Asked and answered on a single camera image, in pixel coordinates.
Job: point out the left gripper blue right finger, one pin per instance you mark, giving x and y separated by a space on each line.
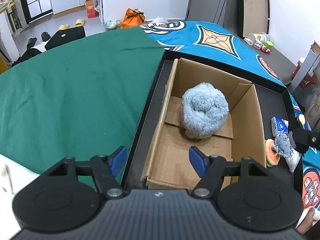
210 170

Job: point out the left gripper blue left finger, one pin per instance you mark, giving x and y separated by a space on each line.
106 168

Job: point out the grey denim fish plush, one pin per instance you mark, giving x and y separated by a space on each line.
283 147

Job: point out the orange burger plush toy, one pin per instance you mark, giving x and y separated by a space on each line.
272 157

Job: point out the brown cardboard box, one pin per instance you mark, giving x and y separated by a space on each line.
167 165

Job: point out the person left hand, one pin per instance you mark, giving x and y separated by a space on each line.
307 220

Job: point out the blue tissue pack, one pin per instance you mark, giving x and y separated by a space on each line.
279 125

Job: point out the black shallow tray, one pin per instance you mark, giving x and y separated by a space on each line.
274 100

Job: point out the fluffy light blue rolled towel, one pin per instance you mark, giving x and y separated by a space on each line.
204 111

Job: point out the green cloth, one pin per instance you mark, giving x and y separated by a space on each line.
80 99

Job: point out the grey bed mattress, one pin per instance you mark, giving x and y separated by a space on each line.
274 67

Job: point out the red small toy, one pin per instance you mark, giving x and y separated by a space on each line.
266 50

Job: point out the green small cup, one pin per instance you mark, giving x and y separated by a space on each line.
268 44

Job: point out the white cup with print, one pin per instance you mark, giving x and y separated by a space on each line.
262 37

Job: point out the blue patterned blanket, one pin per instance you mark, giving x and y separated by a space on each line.
211 41

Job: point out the black shoe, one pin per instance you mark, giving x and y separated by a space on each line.
45 36

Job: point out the leaning framed brown board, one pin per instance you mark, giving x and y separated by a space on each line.
253 17

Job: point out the yellow slipper left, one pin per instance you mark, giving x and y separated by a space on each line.
63 27

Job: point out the yellow slipper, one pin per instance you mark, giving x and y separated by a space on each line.
79 23
63 27

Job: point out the yellow slipper right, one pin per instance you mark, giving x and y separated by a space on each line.
79 23

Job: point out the orange bag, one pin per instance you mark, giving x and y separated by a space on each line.
132 18

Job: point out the orange cardboard box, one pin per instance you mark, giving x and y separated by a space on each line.
90 9

